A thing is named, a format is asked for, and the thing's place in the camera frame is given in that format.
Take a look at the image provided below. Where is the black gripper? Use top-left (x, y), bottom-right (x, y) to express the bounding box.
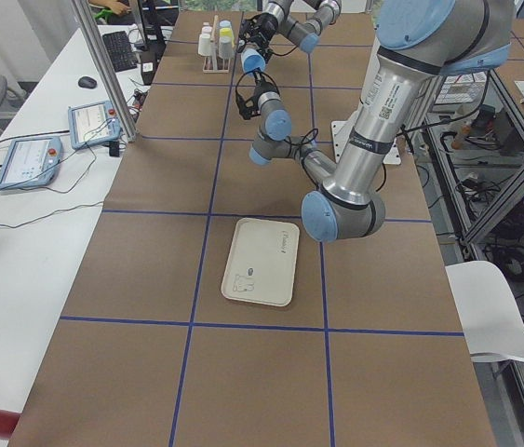
top-left (242, 69), bottom-right (275, 116)
top-left (238, 12), bottom-right (275, 51)

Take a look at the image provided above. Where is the light blue plastic cup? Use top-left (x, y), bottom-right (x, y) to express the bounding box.
top-left (241, 47), bottom-right (266, 74)

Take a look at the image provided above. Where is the yellow plastic cup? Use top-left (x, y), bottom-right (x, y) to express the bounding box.
top-left (219, 27), bottom-right (234, 46)

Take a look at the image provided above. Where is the grey plastic cup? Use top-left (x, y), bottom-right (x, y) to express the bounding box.
top-left (218, 35), bottom-right (235, 61)

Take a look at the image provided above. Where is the cream plastic cup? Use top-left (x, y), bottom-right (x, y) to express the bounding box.
top-left (197, 33), bottom-right (212, 57)

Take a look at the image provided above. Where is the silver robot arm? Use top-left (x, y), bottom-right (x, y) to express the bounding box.
top-left (249, 1), bottom-right (515, 242)
top-left (237, 0), bottom-right (342, 59)

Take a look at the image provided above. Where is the black monitor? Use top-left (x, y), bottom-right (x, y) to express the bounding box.
top-left (138, 1), bottom-right (180, 86)

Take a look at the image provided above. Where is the black keyboard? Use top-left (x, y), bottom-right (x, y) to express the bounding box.
top-left (101, 31), bottom-right (138, 73)

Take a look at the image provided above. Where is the seated person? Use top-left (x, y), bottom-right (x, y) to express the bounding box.
top-left (88, 0), bottom-right (131, 20)

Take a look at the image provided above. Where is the black computer mouse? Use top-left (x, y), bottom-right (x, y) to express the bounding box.
top-left (77, 76), bottom-right (98, 89)

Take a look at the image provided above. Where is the far teach pendant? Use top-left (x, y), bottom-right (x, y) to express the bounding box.
top-left (67, 101), bottom-right (121, 150)

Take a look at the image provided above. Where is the teach pendant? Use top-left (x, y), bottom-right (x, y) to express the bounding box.
top-left (67, 101), bottom-right (121, 150)
top-left (0, 136), bottom-right (62, 190)

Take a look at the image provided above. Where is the cream serving tray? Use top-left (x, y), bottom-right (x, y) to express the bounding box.
top-left (221, 218), bottom-right (300, 307)

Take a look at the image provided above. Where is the near teach pendant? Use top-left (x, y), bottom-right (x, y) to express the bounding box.
top-left (0, 136), bottom-right (62, 190)

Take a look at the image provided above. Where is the white chair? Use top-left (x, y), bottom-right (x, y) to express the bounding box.
top-left (445, 261), bottom-right (524, 363)

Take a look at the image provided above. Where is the white wire cup rack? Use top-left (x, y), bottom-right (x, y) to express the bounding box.
top-left (200, 15), bottom-right (235, 74)

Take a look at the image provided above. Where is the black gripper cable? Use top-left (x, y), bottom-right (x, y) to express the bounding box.
top-left (289, 128), bottom-right (321, 162)

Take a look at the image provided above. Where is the aluminium frame post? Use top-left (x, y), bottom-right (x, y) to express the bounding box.
top-left (71, 0), bottom-right (137, 142)

